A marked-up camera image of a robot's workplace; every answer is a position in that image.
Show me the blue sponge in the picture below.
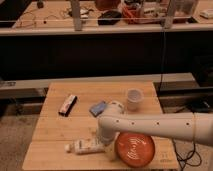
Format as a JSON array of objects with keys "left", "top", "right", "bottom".
[{"left": 89, "top": 101, "right": 107, "bottom": 117}]

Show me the grey metal post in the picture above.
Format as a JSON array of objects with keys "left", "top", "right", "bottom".
[
  {"left": 163, "top": 0, "right": 176, "bottom": 29},
  {"left": 70, "top": 0, "right": 82, "bottom": 31}
]

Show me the orange ceramic bowl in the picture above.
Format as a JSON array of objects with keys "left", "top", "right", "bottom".
[{"left": 115, "top": 133, "right": 155, "bottom": 168}]

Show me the black hanging cable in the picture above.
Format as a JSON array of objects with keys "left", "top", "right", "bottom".
[{"left": 159, "top": 27, "right": 167, "bottom": 91}]

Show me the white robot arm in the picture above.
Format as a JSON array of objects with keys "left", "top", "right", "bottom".
[{"left": 98, "top": 101, "right": 213, "bottom": 147}]

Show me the grey metal post left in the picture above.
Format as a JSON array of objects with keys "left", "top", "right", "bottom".
[{"left": 70, "top": 0, "right": 82, "bottom": 31}]

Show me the wooden workbench in background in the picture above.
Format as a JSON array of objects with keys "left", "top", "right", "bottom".
[{"left": 0, "top": 0, "right": 213, "bottom": 36}]

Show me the black pouch on bench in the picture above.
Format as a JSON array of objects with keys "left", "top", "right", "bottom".
[{"left": 98, "top": 10, "right": 122, "bottom": 25}]

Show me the orange cable bundle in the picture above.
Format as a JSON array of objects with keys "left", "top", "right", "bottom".
[{"left": 121, "top": 4, "right": 141, "bottom": 24}]

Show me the grey metal post right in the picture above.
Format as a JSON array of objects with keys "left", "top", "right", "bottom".
[{"left": 163, "top": 0, "right": 176, "bottom": 29}]

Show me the white plastic bottle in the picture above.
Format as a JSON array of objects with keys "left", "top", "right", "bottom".
[{"left": 64, "top": 138, "right": 104, "bottom": 155}]

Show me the translucent plastic cup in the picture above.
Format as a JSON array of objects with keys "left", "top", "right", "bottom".
[{"left": 126, "top": 89, "right": 143, "bottom": 111}]

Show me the black floor cable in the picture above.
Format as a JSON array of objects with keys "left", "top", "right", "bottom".
[{"left": 171, "top": 139, "right": 203, "bottom": 171}]

